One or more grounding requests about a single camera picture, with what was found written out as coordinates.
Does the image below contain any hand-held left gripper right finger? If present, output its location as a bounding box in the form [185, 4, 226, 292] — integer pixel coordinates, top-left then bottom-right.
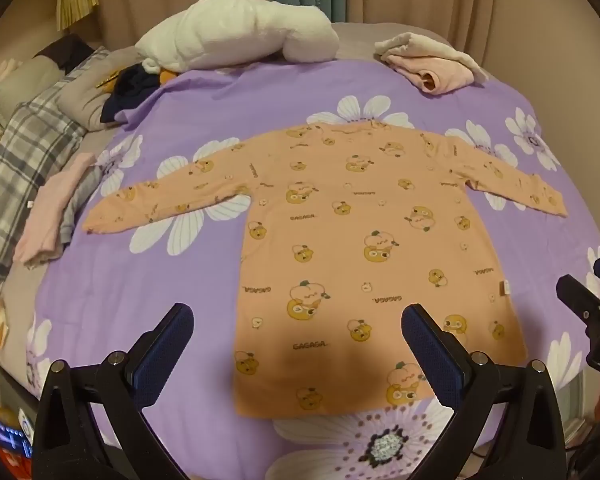
[401, 303, 567, 480]

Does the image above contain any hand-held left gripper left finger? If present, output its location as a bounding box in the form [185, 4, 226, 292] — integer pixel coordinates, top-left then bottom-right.
[31, 303, 196, 480]

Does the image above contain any orange cartoon print shirt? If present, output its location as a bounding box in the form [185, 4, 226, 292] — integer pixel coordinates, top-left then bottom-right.
[83, 119, 569, 418]

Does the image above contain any colourful box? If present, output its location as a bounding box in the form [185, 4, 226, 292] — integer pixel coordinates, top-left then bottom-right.
[0, 400, 36, 480]

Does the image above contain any light pink garment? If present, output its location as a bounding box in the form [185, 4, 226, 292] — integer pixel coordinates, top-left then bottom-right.
[14, 152, 98, 266]

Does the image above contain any grey plaid blanket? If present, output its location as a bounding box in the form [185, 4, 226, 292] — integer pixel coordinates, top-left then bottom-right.
[0, 47, 112, 306]

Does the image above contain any beige pink folded garment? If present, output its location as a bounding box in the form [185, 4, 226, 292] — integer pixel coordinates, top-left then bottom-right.
[374, 32, 490, 95]

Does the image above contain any navy cloth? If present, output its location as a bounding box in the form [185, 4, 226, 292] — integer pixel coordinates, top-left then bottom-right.
[100, 62, 163, 123]

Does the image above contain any purple floral bedsheet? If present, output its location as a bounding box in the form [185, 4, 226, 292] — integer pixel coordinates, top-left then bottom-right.
[25, 57, 600, 480]

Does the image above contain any grey pillow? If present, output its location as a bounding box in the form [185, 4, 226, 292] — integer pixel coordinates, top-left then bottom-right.
[0, 55, 68, 126]

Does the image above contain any grey bed sheet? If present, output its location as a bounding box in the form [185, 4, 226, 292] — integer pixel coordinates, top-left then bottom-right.
[332, 22, 453, 61]

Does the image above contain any white plush blanket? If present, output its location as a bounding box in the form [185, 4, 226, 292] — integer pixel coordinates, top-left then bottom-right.
[135, 0, 339, 73]

